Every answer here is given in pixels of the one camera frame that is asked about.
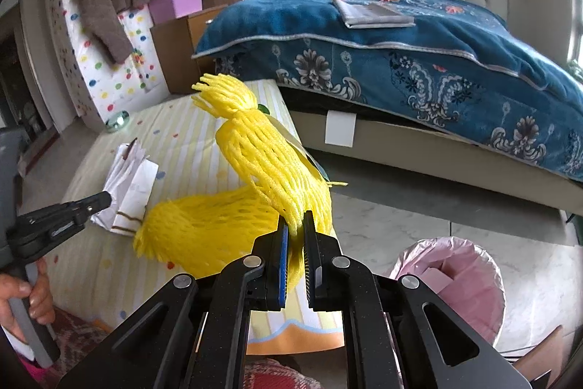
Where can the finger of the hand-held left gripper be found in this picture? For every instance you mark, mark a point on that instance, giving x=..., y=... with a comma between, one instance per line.
x=68, y=213

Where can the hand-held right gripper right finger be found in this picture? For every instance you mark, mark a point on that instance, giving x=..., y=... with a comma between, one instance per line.
x=310, y=261

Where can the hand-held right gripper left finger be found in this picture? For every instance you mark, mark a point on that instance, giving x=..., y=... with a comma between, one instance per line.
x=282, y=261

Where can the white paper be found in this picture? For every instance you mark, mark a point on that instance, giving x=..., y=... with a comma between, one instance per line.
x=132, y=184

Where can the yellow foam net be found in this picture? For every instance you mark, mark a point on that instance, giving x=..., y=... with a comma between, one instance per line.
x=273, y=152

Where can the bin with pink bag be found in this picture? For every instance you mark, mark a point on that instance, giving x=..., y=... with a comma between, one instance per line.
x=460, y=316

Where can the person's left hand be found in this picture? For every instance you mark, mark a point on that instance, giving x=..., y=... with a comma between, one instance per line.
x=40, y=302

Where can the shiny round lid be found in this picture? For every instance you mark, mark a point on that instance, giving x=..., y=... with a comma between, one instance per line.
x=117, y=120

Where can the red patterned cloth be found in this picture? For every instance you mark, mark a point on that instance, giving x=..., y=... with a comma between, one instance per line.
x=273, y=375

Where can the pink paper piece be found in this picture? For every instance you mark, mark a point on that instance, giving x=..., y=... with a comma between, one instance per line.
x=435, y=275

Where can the striped yellow tablecloth table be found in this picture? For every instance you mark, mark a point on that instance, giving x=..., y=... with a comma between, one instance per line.
x=182, y=143

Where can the beige upholstered bed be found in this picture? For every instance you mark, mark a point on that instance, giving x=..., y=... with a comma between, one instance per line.
x=410, y=170

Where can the white rectangular tag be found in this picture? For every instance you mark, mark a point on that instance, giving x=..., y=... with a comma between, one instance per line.
x=340, y=128

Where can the polka dot mattress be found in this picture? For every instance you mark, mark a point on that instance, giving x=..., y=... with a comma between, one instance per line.
x=123, y=74

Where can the wooden nightstand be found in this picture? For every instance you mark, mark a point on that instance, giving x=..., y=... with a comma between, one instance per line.
x=182, y=47

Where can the pink storage box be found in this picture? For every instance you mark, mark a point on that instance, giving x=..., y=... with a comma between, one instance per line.
x=175, y=4

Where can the blue floral blanket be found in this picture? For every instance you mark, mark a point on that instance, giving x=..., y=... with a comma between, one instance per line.
x=410, y=47

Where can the grey folded cloth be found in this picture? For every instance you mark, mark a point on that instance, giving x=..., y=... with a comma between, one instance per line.
x=369, y=13

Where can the window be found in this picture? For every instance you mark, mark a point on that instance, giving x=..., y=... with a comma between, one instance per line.
x=576, y=42

